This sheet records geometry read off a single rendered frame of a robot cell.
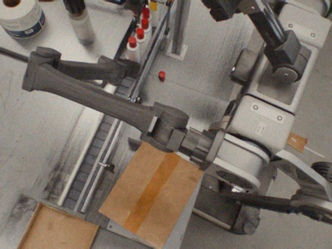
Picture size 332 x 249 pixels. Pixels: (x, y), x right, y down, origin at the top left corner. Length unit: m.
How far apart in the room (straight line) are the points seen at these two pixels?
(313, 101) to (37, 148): 1.99
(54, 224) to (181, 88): 0.81
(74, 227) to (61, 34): 0.88
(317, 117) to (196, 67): 1.31
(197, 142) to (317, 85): 2.07
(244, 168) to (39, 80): 0.53
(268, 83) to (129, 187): 0.58
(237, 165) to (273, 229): 1.63
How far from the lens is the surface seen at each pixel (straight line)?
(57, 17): 1.75
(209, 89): 1.57
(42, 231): 1.47
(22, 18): 1.61
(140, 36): 1.40
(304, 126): 2.61
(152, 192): 1.12
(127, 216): 1.12
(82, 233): 1.43
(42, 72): 0.85
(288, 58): 0.78
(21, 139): 1.57
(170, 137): 0.81
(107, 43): 1.62
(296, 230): 2.44
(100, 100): 0.82
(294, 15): 0.97
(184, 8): 1.35
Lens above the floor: 2.24
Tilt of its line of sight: 72 degrees down
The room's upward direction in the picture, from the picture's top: 7 degrees clockwise
